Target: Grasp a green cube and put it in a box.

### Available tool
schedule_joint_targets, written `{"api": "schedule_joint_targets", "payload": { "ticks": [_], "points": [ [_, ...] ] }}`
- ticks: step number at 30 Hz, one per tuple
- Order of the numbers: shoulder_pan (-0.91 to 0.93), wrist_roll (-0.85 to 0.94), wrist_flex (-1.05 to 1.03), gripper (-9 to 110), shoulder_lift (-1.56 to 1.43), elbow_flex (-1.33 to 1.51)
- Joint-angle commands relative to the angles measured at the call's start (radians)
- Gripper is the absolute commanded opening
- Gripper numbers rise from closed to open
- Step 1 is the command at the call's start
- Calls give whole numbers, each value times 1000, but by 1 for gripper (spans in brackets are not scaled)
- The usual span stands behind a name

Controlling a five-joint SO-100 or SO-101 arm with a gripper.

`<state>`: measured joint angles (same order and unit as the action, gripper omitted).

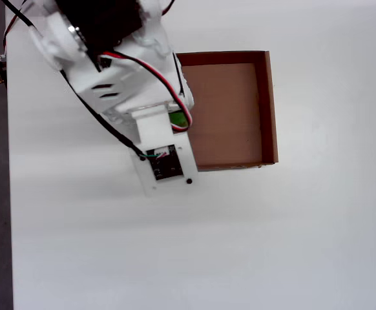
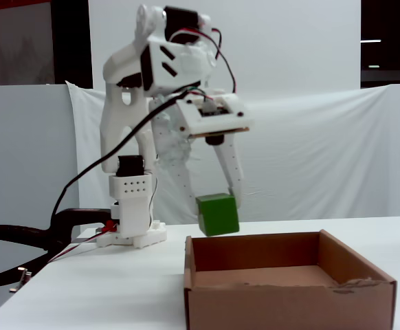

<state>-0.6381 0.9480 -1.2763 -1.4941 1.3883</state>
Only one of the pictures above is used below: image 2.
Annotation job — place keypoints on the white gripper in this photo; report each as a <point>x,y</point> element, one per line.
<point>228,159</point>

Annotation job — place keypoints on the green cube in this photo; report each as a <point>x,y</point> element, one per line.
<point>219,214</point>

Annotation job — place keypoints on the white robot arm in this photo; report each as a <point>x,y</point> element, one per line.
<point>128,113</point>

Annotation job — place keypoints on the brown cardboard box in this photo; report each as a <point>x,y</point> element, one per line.
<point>289,302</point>

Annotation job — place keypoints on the white draped cloth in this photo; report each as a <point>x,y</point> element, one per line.
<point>306,154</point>

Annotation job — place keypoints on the white backdrop screen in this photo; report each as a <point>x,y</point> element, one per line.
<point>272,44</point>

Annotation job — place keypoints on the grey partition panel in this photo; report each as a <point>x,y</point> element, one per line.
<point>21,154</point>

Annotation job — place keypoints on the black table clamp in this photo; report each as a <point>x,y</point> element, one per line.
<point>11,237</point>

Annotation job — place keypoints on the small metal clamp lever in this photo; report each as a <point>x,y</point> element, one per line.
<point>20,280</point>

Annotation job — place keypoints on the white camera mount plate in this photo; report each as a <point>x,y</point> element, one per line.
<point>217,120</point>

